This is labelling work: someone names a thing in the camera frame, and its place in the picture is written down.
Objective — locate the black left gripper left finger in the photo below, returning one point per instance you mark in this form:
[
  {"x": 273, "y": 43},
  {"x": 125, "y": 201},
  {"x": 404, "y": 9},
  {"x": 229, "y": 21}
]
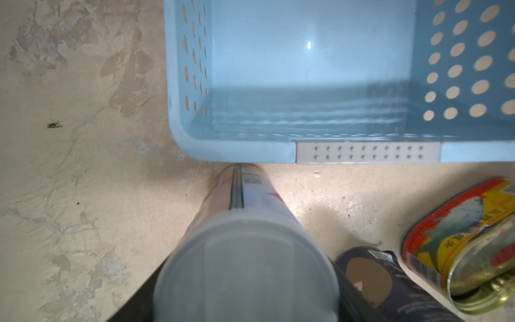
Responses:
[{"x": 140, "y": 307}]

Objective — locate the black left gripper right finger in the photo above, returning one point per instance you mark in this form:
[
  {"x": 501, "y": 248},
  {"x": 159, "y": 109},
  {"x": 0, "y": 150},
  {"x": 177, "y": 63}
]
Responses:
[{"x": 354, "y": 298}]

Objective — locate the dark label round tin can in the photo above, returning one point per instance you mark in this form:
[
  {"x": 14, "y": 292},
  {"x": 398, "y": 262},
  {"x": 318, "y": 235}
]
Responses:
[{"x": 379, "y": 278}]

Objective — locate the tall white-lid red label can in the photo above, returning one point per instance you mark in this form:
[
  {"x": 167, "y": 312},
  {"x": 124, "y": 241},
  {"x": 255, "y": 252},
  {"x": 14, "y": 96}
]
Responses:
[{"x": 245, "y": 257}]

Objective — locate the oval fish tin can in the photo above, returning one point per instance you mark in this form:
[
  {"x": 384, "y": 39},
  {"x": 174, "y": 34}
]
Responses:
[{"x": 465, "y": 248}]

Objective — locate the light blue plastic basket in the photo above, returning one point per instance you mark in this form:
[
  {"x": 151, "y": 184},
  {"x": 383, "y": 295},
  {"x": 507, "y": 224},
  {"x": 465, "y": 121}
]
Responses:
[{"x": 337, "y": 82}]

